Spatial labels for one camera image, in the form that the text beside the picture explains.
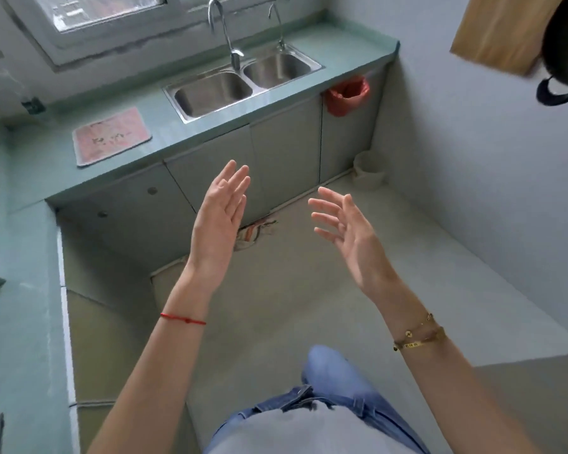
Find gold bangle bracelet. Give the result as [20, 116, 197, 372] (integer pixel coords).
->
[393, 325, 447, 351]

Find person's right hand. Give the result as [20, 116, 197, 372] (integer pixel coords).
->
[307, 186, 401, 303]

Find steel double sink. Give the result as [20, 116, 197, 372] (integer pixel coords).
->
[163, 42, 324, 124]

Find grey kitchen base cabinets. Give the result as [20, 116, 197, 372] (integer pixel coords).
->
[56, 66, 389, 436]

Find small chrome faucet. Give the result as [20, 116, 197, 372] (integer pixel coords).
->
[267, 2, 288, 52]

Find white framed window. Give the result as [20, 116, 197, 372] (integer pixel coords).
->
[0, 0, 290, 67]

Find person's left forearm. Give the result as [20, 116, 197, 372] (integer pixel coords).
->
[87, 267, 216, 454]

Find person's left hand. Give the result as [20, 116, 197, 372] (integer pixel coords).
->
[185, 159, 252, 294]

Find white bucket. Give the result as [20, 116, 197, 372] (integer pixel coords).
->
[352, 149, 390, 190]

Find red plastic bag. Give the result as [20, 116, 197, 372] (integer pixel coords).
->
[324, 75, 371, 118]

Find thin gold chain bracelet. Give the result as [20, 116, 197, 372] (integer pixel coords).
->
[393, 312, 435, 344]

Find tall chrome faucet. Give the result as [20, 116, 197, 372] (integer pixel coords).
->
[207, 0, 245, 71]

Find wooden cutting board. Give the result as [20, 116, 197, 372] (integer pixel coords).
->
[449, 0, 567, 76]

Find person's right forearm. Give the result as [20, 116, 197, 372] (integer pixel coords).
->
[372, 278, 540, 454]

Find blue jeans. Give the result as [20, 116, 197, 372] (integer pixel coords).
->
[203, 344, 432, 454]

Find white shirt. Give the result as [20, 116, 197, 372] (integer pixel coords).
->
[208, 404, 415, 454]

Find patterned floor rag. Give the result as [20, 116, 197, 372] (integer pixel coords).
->
[234, 216, 279, 252]

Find pink floral mat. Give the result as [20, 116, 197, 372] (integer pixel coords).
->
[71, 106, 152, 167]

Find red string bracelet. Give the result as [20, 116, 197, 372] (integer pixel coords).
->
[160, 312, 207, 326]

